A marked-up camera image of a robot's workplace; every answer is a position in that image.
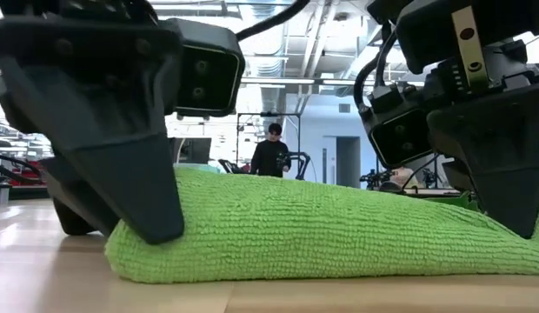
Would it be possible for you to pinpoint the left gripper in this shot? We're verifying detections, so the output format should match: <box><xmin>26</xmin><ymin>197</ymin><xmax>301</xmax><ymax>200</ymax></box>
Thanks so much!
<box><xmin>0</xmin><ymin>0</ymin><xmax>184</xmax><ymax>88</ymax></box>

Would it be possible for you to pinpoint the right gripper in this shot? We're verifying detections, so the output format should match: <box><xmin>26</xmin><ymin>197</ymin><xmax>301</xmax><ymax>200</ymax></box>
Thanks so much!
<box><xmin>394</xmin><ymin>0</ymin><xmax>539</xmax><ymax>240</ymax></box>

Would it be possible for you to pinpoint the green microfiber towel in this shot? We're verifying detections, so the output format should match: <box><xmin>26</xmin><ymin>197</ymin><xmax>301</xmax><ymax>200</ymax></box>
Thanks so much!
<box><xmin>103</xmin><ymin>166</ymin><xmax>539</xmax><ymax>285</ymax></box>

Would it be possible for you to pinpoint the teal translucent plastic basket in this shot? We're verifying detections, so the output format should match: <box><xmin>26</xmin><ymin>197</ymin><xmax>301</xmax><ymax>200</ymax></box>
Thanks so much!
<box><xmin>172</xmin><ymin>162</ymin><xmax>222</xmax><ymax>175</ymax></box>

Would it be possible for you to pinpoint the seated person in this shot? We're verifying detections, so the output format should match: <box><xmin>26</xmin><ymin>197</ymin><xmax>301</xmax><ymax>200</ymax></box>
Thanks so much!
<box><xmin>379</xmin><ymin>166</ymin><xmax>421</xmax><ymax>193</ymax></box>

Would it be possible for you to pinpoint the black computer monitor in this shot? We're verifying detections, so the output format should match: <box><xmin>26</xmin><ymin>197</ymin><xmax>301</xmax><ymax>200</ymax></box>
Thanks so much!
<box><xmin>168</xmin><ymin>137</ymin><xmax>213</xmax><ymax>165</ymax></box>

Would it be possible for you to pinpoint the dark doorway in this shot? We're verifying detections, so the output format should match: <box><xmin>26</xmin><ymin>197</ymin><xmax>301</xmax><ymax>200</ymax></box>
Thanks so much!
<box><xmin>336</xmin><ymin>136</ymin><xmax>362</xmax><ymax>189</ymax></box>

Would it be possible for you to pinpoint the standing person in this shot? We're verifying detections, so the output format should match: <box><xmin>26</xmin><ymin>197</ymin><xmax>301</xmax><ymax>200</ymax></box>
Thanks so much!
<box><xmin>250</xmin><ymin>122</ymin><xmax>293</xmax><ymax>179</ymax></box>

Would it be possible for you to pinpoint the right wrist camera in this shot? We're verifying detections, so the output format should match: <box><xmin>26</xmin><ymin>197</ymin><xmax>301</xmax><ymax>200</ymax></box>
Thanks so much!
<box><xmin>358</xmin><ymin>82</ymin><xmax>436</xmax><ymax>170</ymax></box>

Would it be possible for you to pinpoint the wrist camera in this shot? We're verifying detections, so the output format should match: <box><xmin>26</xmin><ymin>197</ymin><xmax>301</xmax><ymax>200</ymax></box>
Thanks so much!
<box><xmin>163</xmin><ymin>17</ymin><xmax>247</xmax><ymax>121</ymax></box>
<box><xmin>358</xmin><ymin>82</ymin><xmax>436</xmax><ymax>170</ymax></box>

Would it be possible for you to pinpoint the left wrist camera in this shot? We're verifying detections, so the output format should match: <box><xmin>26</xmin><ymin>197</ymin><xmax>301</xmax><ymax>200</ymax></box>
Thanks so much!
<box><xmin>163</xmin><ymin>17</ymin><xmax>247</xmax><ymax>121</ymax></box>

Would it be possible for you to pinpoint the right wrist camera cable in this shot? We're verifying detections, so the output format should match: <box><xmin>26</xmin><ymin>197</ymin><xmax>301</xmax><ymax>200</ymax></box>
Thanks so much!
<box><xmin>352</xmin><ymin>21</ymin><xmax>400</xmax><ymax>112</ymax></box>

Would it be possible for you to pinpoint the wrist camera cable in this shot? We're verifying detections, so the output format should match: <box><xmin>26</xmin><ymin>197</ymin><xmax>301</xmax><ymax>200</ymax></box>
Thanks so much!
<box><xmin>234</xmin><ymin>0</ymin><xmax>312</xmax><ymax>43</ymax></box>
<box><xmin>352</xmin><ymin>21</ymin><xmax>400</xmax><ymax>112</ymax></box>

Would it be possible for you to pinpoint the black metal gantry frame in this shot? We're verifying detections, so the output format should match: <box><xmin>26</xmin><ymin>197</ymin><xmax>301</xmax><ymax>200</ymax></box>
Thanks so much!
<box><xmin>236</xmin><ymin>111</ymin><xmax>303</xmax><ymax>180</ymax></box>

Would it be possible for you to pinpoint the silver ventilation duct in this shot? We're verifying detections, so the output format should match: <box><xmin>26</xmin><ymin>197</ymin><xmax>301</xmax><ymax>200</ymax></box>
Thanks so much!
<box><xmin>247</xmin><ymin>0</ymin><xmax>292</xmax><ymax>115</ymax></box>

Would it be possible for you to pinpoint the rail with LED strips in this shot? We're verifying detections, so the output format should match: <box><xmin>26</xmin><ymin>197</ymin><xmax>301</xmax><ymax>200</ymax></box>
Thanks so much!
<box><xmin>239</xmin><ymin>77</ymin><xmax>427</xmax><ymax>88</ymax></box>

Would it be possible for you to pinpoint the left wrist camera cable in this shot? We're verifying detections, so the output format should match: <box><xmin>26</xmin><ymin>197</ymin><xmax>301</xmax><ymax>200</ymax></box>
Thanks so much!
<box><xmin>234</xmin><ymin>0</ymin><xmax>312</xmax><ymax>43</ymax></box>

